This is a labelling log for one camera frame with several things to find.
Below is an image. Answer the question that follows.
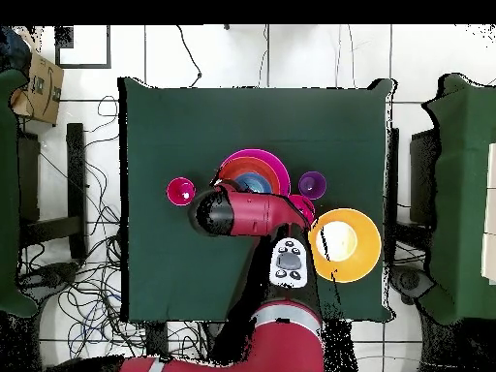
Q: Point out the blue bowl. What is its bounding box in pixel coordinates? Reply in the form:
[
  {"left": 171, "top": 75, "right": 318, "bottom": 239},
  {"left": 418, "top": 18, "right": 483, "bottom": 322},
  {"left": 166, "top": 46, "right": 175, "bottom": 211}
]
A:
[{"left": 232, "top": 171, "right": 273, "bottom": 195}]

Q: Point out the wide red-orange bowl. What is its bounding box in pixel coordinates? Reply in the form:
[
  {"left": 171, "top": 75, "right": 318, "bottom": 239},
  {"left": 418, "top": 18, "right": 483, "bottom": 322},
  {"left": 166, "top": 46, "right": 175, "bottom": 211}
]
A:
[{"left": 217, "top": 155, "right": 281, "bottom": 195}]

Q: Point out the purple cup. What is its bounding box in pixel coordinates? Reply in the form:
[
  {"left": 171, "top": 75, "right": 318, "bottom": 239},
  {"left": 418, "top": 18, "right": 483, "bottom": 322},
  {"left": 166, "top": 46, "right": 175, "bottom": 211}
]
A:
[{"left": 297, "top": 170, "right": 327, "bottom": 202}]

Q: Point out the large orange bowl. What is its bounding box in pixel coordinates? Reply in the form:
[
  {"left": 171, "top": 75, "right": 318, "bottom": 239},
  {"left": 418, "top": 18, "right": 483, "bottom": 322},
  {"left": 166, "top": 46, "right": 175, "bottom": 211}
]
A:
[{"left": 307, "top": 207, "right": 383, "bottom": 284}]

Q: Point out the large pink bowl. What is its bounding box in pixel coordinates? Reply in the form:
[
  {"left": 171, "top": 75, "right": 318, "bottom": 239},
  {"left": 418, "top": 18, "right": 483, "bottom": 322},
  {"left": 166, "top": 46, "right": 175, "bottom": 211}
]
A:
[{"left": 218, "top": 147, "right": 292, "bottom": 197}]

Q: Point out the small crimson bowl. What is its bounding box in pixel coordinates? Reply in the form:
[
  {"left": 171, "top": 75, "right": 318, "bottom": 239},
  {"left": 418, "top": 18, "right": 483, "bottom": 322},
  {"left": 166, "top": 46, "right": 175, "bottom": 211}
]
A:
[{"left": 288, "top": 194, "right": 316, "bottom": 226}]

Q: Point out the crimson cup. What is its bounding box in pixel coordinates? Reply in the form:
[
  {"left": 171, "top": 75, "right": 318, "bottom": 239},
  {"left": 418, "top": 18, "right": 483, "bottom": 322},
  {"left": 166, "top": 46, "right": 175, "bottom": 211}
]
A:
[{"left": 166, "top": 176, "right": 198, "bottom": 207}]

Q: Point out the dark green tablecloth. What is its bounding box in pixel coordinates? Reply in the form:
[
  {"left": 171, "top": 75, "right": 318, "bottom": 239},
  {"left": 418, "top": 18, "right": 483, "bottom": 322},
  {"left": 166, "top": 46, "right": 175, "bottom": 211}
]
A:
[{"left": 117, "top": 76, "right": 396, "bottom": 324}]

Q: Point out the black power strip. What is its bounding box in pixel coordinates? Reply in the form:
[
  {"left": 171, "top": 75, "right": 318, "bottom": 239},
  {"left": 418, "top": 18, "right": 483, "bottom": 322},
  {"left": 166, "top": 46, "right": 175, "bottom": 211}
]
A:
[{"left": 145, "top": 321, "right": 169, "bottom": 357}]

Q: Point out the green covered side table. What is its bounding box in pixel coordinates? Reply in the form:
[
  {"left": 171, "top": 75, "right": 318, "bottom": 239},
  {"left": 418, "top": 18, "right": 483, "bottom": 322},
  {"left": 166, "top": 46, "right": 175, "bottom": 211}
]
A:
[
  {"left": 419, "top": 73, "right": 496, "bottom": 326},
  {"left": 0, "top": 68, "right": 40, "bottom": 319}
]

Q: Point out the cardboard box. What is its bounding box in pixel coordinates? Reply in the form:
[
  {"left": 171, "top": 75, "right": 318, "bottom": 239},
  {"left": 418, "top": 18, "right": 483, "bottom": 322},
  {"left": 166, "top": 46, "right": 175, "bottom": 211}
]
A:
[{"left": 9, "top": 51, "right": 65, "bottom": 126}]

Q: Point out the dark blue bag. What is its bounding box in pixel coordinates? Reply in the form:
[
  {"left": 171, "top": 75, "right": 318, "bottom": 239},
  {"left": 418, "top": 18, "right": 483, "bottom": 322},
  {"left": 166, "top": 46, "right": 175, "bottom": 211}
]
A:
[{"left": 0, "top": 25, "right": 33, "bottom": 75}]

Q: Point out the black floor cable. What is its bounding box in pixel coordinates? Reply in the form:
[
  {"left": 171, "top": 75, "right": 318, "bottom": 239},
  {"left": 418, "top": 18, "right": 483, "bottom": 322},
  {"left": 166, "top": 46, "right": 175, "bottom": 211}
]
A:
[{"left": 175, "top": 24, "right": 202, "bottom": 88}]

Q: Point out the black wooden frame stand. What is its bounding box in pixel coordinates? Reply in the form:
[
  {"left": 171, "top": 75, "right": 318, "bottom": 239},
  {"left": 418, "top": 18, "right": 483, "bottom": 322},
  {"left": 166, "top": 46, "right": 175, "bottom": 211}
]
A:
[{"left": 16, "top": 122, "right": 88, "bottom": 260}]

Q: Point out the black pedestal leg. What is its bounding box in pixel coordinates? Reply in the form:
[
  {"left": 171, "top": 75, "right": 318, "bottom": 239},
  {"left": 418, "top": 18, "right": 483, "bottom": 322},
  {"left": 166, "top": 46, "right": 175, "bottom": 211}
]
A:
[
  {"left": 16, "top": 261, "right": 80, "bottom": 297},
  {"left": 390, "top": 264, "right": 435, "bottom": 307}
]

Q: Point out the square black floor frame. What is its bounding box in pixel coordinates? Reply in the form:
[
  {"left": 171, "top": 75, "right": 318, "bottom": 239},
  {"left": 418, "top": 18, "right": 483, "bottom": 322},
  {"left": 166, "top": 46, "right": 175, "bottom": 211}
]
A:
[{"left": 53, "top": 24, "right": 112, "bottom": 70}]

